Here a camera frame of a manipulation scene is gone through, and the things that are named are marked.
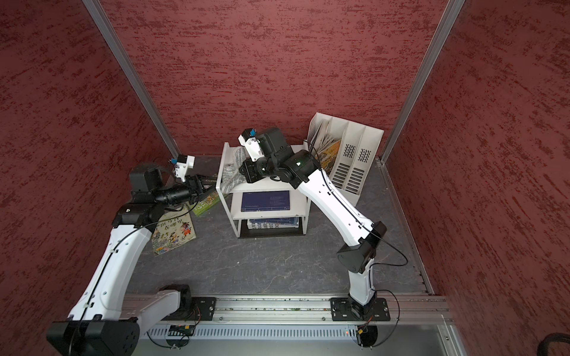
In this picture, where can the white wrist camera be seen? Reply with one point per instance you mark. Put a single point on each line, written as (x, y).
(250, 142)
(182, 163)

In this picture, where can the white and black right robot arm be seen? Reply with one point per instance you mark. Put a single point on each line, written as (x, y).
(270, 155)

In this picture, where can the left aluminium corner post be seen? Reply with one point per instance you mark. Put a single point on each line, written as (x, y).
(105, 27)

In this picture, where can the white perforated magazine file holder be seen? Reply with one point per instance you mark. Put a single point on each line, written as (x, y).
(359, 146)

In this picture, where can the green treehouse paperback book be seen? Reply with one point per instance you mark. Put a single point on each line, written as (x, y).
(207, 204)

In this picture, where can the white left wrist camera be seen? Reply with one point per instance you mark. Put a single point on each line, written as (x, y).
(182, 163)

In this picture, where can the right aluminium corner post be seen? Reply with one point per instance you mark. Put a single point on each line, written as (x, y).
(440, 36)

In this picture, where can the grey striped fluffy cloth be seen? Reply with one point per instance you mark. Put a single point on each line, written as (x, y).
(231, 177)

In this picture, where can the white blue magazine in holder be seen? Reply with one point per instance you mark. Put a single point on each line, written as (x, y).
(318, 133)

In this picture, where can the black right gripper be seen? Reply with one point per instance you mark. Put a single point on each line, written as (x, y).
(249, 167)

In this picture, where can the navy blue book middle shelf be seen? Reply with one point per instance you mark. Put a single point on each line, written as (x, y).
(265, 201)

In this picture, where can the illustrated children's picture book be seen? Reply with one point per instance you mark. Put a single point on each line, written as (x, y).
(175, 228)

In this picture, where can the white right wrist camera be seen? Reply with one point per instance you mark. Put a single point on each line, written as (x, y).
(250, 142)

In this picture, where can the white ventilation grille strip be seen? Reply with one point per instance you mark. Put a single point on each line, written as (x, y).
(274, 332)

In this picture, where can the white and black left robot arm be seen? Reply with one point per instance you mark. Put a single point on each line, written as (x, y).
(97, 324)

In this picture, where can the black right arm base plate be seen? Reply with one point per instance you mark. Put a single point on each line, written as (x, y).
(346, 309)

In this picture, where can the aluminium corner post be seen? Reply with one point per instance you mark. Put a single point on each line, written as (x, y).
(440, 36)
(105, 27)

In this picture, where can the aluminium mounting rail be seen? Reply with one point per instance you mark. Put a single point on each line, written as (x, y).
(405, 309)

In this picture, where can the white three-tier bookshelf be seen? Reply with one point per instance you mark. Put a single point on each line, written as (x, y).
(300, 205)

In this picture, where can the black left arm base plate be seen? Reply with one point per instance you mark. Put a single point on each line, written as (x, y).
(199, 309)

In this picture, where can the yellow illustrated book in holder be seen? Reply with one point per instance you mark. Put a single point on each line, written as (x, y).
(327, 155)

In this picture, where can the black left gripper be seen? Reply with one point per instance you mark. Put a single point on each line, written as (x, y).
(197, 190)

